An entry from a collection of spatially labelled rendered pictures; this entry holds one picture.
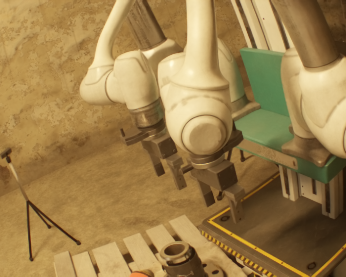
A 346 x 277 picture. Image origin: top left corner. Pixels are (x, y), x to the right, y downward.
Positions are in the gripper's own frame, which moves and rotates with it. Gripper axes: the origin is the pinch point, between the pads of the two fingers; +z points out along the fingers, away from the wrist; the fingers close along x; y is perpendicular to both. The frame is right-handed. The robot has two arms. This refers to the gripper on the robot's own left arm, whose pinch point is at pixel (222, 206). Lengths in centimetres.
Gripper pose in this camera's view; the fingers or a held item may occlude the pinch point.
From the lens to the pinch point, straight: 103.5
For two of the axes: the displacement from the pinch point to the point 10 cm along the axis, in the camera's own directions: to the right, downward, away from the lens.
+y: -8.3, 4.3, -3.6
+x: 4.8, 2.0, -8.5
